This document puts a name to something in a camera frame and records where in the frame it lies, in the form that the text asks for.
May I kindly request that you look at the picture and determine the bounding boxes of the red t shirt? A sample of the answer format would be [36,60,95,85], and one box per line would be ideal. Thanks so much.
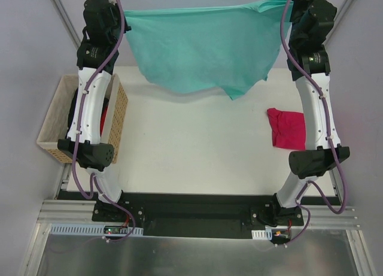
[100,104,108,135]

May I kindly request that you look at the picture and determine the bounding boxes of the right slotted cable duct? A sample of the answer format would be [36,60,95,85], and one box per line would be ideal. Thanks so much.
[251,228,272,241]

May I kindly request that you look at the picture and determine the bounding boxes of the slotted cable duct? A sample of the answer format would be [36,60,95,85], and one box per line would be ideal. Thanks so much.
[50,223,144,237]
[251,228,272,241]

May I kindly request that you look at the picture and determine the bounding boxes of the folded pink t shirt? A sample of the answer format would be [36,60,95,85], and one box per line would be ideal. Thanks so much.
[266,108,306,150]

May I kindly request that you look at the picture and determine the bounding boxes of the teal t shirt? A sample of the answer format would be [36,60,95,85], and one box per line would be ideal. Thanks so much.
[124,0,292,99]

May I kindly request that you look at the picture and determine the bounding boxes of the black t shirt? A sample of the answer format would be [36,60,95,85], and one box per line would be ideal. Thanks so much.
[67,89,109,132]

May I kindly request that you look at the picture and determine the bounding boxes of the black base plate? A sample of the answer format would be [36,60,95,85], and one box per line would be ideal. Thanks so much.
[91,193,305,238]

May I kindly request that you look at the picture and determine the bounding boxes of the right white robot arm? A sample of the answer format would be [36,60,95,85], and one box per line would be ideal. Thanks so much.
[257,0,350,227]

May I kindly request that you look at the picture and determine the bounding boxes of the aluminium rail frame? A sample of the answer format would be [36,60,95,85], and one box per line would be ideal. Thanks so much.
[37,165,360,229]

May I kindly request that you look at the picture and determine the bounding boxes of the left slotted cable duct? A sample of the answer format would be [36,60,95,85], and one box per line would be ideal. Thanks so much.
[50,223,144,237]

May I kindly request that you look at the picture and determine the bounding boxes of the wicker laundry basket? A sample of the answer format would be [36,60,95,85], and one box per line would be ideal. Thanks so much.
[37,74,128,163]

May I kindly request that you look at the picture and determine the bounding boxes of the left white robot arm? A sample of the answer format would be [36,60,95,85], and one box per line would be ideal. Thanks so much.
[57,0,130,222]

